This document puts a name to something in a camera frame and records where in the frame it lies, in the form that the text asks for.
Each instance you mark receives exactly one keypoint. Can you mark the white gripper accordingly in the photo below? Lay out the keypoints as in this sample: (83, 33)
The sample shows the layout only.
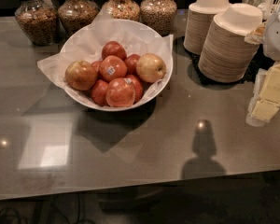
(278, 41)

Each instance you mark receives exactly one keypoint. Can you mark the yellow-red apple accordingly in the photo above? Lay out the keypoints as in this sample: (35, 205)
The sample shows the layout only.
(80, 75)
(150, 68)

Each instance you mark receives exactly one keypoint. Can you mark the red apple front right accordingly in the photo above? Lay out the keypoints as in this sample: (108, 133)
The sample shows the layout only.
(138, 85)

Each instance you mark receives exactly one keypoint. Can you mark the small red apple right back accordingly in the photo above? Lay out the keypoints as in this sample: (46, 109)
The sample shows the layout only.
(131, 62)

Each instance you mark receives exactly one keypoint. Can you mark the front red apple with sticker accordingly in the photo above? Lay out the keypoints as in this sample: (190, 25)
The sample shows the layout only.
(120, 92)

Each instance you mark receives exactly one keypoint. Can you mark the red apple with sticker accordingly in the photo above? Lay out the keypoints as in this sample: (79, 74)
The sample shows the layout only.
(120, 92)
(112, 67)

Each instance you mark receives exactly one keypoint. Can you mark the top red apple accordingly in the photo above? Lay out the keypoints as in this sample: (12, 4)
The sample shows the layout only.
(114, 48)

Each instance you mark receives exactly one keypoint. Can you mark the center red apple with sticker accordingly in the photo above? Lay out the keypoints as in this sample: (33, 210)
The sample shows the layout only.
(112, 67)

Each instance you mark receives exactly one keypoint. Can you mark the front left red apple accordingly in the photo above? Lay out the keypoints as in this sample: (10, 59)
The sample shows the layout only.
(98, 92)

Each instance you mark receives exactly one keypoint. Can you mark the red apple behind left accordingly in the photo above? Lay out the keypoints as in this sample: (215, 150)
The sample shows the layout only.
(96, 65)

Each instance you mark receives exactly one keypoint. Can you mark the front stack of paper bowls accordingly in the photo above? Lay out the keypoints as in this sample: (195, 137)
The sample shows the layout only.
(225, 55)

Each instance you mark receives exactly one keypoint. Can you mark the stack of paper bowls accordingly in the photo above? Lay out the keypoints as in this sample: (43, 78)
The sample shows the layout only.
(200, 16)
(225, 55)

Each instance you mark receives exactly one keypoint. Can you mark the back stack of paper bowls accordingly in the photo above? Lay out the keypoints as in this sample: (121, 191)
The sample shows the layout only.
(200, 16)

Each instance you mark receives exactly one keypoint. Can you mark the glass cereal jar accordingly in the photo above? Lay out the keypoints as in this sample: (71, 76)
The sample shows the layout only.
(122, 9)
(39, 21)
(159, 15)
(76, 14)

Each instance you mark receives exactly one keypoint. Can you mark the white paper liner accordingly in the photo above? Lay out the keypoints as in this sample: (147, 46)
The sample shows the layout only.
(51, 67)

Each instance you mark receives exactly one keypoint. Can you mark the leftmost glass cereal jar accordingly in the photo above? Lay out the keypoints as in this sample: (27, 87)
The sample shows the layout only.
(39, 21)

